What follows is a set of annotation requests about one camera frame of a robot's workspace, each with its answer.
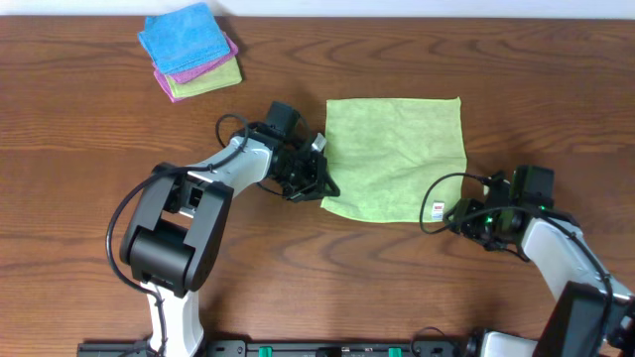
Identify folded blue cloth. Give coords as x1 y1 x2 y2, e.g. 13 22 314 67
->
138 2 230 74

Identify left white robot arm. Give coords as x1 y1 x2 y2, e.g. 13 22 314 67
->
107 126 339 356

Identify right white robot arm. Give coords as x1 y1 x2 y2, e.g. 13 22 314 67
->
443 166 634 356

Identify folded pink cloth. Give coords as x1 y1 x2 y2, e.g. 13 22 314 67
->
153 32 238 102

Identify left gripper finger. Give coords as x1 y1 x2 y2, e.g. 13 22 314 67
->
319 158 340 197
286 184 322 203

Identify light green microfiber cloth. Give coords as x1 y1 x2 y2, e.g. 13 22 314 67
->
320 98 467 223

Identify folded green cloth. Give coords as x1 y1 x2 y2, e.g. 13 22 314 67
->
166 59 242 100

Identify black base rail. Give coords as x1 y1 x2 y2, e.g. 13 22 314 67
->
76 339 464 357

